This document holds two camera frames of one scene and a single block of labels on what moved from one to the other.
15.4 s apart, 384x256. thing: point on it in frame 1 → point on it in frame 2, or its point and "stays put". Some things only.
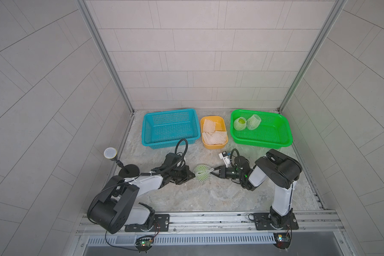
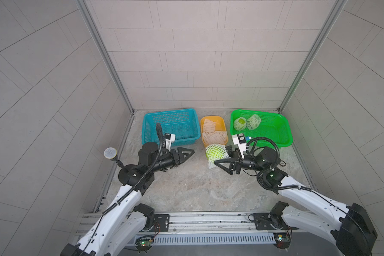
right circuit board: [282, 240] stays put
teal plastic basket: [167, 128] stays put
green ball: [202, 173] → [214, 152]
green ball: [253, 122] stays put
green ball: [240, 124] stays put
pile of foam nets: [210, 136] stays put
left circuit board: [144, 243] stays put
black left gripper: [186, 172] → [175, 159]
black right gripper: [223, 172] → [230, 161]
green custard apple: [201, 173] → [216, 151]
